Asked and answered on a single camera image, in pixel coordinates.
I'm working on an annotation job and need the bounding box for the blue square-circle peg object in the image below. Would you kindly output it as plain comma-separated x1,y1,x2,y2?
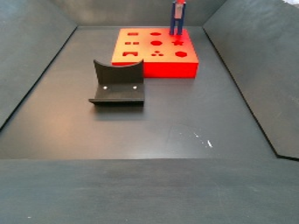
169,0,185,35

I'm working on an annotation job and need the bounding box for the red shape-sorter block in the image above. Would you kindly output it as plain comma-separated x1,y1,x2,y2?
111,28,200,79

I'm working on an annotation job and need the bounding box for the black curved holder bracket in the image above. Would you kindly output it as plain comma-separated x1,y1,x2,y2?
88,60,145,105

